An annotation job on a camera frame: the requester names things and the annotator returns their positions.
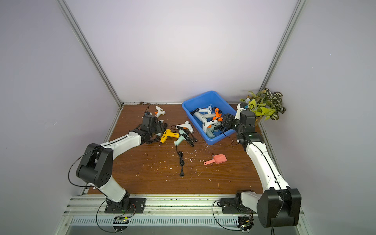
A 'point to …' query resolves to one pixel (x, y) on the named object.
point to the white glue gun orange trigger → (205, 124)
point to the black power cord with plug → (181, 162)
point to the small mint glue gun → (182, 137)
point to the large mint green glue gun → (210, 132)
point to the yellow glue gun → (168, 133)
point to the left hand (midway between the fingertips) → (160, 124)
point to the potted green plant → (267, 102)
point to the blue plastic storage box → (203, 101)
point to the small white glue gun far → (160, 111)
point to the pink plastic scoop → (218, 158)
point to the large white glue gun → (203, 117)
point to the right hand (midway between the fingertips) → (229, 113)
